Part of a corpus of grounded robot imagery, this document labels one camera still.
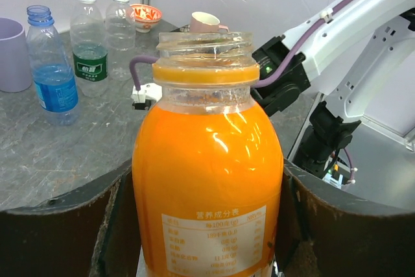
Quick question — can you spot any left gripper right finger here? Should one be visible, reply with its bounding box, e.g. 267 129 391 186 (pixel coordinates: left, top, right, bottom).
275 161 414 276

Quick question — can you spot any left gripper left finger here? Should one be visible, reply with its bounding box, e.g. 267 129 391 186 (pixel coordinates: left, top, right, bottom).
1 161 141 276

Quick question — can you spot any orange juice bottle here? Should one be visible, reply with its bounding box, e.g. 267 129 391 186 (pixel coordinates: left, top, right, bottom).
132 32 284 276

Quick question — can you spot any blue label water bottle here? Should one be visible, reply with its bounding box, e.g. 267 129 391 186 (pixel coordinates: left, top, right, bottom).
26 5 79 126

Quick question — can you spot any green label water bottle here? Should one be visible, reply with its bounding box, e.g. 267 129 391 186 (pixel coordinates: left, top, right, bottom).
70 0 108 98

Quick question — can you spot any clear plastic bottle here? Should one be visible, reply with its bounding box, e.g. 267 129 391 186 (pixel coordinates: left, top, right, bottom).
105 0 136 81

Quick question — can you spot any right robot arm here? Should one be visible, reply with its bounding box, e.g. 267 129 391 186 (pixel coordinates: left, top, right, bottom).
251 0 414 187

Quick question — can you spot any purple plastic cup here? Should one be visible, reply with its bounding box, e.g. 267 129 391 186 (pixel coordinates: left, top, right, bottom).
0 18 32 93

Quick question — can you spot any red patterned bowl right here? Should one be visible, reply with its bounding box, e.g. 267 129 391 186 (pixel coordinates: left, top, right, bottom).
130 4 162 33

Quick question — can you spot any pink white mug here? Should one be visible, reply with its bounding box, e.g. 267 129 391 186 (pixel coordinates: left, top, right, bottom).
189 12 229 33

